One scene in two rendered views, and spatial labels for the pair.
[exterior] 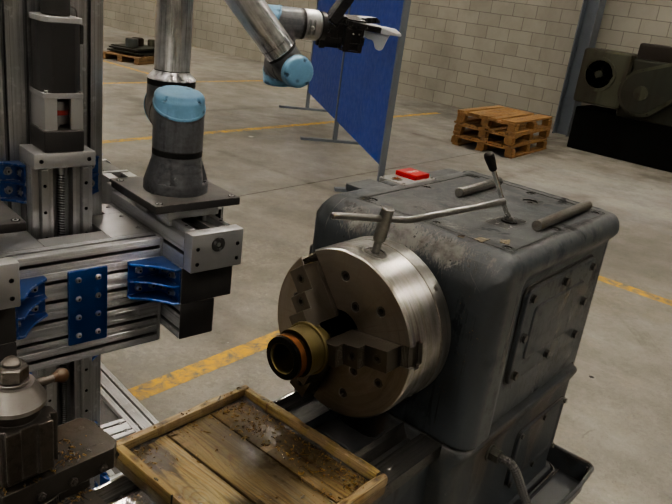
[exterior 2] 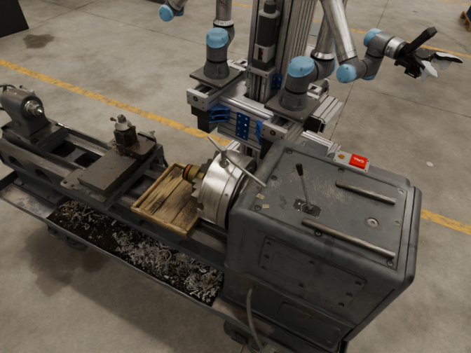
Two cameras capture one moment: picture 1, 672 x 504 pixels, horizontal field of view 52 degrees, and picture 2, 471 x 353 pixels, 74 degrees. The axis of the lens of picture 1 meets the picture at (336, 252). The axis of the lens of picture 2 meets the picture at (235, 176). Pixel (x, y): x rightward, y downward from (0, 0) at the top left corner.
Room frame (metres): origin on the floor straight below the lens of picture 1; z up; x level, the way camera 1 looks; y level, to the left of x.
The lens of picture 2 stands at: (0.95, -0.90, 2.06)
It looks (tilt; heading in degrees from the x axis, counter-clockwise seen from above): 46 degrees down; 74
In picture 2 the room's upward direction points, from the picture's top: 5 degrees clockwise
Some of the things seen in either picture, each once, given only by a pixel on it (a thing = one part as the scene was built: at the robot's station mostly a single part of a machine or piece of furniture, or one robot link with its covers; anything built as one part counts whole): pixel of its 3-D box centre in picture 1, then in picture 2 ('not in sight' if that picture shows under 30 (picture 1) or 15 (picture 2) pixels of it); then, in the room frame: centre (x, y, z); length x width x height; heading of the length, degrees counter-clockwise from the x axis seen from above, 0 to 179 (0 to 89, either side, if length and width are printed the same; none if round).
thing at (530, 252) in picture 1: (459, 284); (318, 225); (1.48, -0.29, 1.06); 0.59 x 0.48 x 0.39; 142
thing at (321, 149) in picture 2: (370, 191); (315, 151); (1.51, -0.06, 1.24); 0.09 x 0.08 x 0.03; 142
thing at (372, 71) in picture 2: (280, 63); (368, 66); (1.80, 0.20, 1.46); 0.11 x 0.08 x 0.11; 23
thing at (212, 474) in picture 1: (249, 469); (180, 195); (0.96, 0.10, 0.89); 0.36 x 0.30 x 0.04; 52
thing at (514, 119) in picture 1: (502, 130); not in sight; (9.13, -1.94, 0.22); 1.25 x 0.86 x 0.44; 145
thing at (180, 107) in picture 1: (178, 118); (300, 73); (1.60, 0.40, 1.33); 0.13 x 0.12 x 0.14; 23
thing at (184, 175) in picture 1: (176, 167); (294, 94); (1.59, 0.40, 1.21); 0.15 x 0.15 x 0.10
